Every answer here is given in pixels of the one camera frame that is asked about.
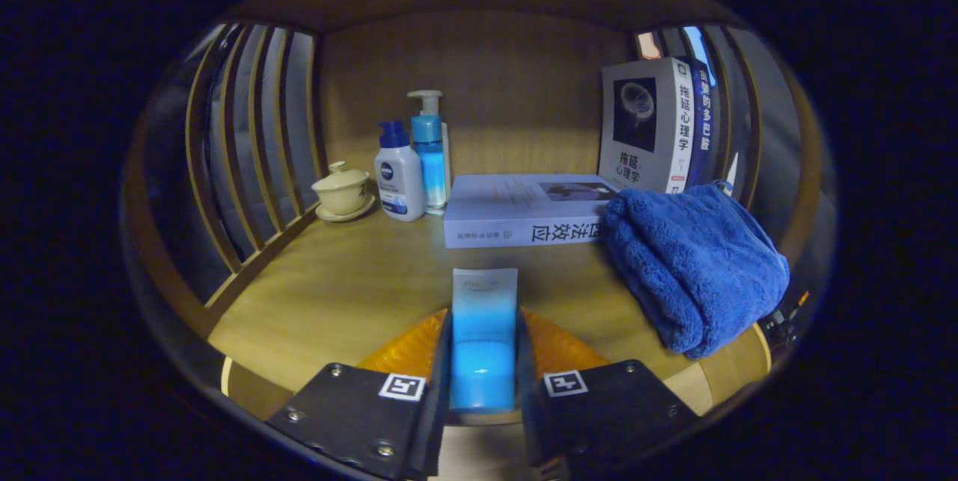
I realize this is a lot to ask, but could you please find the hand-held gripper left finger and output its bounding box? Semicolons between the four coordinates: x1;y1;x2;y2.
266;309;454;480

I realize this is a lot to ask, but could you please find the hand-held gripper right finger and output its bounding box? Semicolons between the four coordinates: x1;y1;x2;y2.
515;307;701;471

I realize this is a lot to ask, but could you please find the blue tube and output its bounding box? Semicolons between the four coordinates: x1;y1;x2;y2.
449;268;519;414

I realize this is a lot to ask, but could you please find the wooden countertop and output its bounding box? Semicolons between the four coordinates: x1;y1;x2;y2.
208;193;764;426

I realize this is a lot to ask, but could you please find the wooden cabinet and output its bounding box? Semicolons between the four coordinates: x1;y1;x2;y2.
123;0;835;437

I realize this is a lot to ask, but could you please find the lying white book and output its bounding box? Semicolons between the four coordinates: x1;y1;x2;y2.
443;174;622;249

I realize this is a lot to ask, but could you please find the blue towel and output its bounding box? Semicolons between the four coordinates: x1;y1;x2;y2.
603;180;791;360

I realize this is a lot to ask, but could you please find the white lotion bottle blue cap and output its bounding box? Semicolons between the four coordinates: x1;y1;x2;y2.
373;120;426;222

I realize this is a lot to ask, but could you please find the beige lidded teacup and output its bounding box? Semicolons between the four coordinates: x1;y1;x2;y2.
311;161;376;223

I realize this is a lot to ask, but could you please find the blue pump bottle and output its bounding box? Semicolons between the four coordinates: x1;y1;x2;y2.
407;90;450;215

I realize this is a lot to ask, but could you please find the orange and black clamp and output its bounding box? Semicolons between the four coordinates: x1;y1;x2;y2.
763;288;813;343

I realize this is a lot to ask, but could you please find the standing white book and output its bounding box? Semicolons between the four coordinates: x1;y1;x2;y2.
598;57;695;194

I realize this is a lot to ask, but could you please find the standing dark blue book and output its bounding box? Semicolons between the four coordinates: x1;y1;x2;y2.
685;58;716;189

